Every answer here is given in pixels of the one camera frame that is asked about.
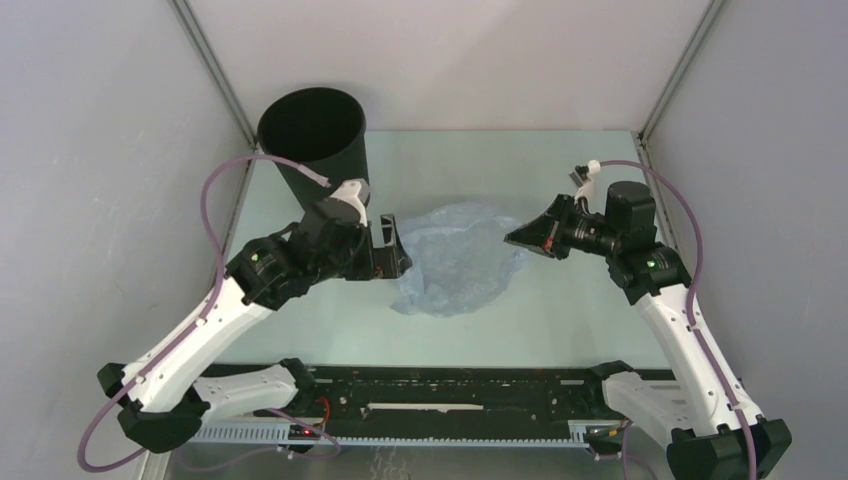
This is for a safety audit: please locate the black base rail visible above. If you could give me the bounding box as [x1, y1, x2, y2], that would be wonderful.
[283, 361, 632, 439]

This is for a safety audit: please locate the right aluminium corner post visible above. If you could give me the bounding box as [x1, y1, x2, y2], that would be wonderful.
[639, 0, 729, 146]

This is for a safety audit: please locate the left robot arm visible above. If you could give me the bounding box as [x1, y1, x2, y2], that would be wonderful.
[97, 199, 412, 453]

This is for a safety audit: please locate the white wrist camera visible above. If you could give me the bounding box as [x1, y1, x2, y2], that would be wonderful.
[569, 160, 602, 201]
[329, 178, 370, 227]

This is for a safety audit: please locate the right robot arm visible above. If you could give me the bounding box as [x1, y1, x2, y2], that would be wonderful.
[504, 181, 792, 479]

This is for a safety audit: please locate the light blue plastic trash bag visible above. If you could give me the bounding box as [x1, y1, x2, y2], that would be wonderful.
[391, 202, 528, 318]

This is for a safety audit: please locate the small circuit board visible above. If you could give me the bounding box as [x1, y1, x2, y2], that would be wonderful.
[287, 425, 321, 441]

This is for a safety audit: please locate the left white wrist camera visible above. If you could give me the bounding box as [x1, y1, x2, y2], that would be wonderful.
[329, 178, 370, 227]

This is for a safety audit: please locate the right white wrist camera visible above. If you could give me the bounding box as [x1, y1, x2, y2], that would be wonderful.
[569, 160, 602, 201]

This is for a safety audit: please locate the aluminium corner post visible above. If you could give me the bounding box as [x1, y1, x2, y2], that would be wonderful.
[168, 0, 257, 147]
[639, 0, 729, 146]

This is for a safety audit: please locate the left aluminium corner post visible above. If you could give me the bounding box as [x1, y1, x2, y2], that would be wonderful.
[168, 0, 257, 147]

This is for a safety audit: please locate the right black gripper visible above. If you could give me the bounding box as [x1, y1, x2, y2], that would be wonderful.
[506, 194, 622, 260]

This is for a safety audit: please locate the grey toothed cable duct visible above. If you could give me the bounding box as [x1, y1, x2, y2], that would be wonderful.
[190, 421, 622, 448]

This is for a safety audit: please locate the black cylindrical trash bin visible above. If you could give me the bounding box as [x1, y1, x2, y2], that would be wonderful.
[257, 87, 371, 186]

